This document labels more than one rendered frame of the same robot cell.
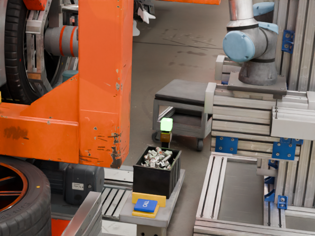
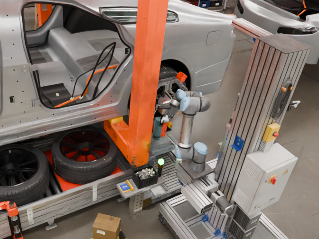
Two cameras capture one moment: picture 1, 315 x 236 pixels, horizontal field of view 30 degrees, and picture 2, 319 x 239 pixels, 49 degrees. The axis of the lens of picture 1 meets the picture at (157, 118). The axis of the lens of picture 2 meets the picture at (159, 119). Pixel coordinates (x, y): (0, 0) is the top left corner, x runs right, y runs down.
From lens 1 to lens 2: 219 cm
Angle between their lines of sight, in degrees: 41
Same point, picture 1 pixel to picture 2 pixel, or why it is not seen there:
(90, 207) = (121, 174)
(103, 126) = (131, 151)
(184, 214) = not seen: hidden behind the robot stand
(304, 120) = (192, 195)
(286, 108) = (195, 185)
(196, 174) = not seen: hidden behind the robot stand
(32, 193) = (99, 160)
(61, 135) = (123, 145)
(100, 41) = (133, 124)
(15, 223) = (82, 168)
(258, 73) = (191, 164)
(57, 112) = (124, 137)
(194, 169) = not seen: hidden behind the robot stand
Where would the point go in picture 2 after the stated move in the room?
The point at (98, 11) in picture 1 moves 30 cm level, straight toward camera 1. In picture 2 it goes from (133, 113) to (107, 127)
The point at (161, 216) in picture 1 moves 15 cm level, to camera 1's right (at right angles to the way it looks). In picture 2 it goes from (126, 194) to (136, 204)
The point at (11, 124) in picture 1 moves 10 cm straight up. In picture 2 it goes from (114, 132) to (114, 124)
